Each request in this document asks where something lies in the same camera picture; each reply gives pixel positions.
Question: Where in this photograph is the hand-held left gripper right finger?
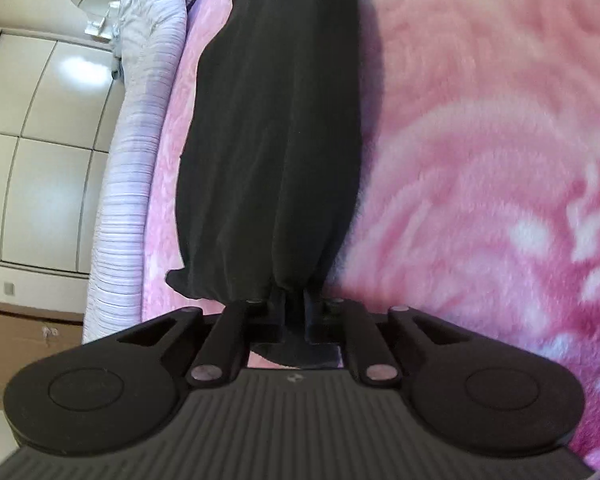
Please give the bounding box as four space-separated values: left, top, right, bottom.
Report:
304 287 476 387

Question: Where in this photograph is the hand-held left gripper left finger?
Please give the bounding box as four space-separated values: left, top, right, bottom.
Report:
115 287 287 387

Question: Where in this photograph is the dark teal sweater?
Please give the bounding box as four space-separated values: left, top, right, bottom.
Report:
166 0 383 368

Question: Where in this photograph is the pink floral blanket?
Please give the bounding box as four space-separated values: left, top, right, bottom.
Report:
140 0 600 466

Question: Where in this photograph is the white wardrobe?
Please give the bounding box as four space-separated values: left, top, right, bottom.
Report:
0 25 127 277

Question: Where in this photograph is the white object under mirror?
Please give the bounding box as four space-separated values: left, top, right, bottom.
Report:
84 1 122 38

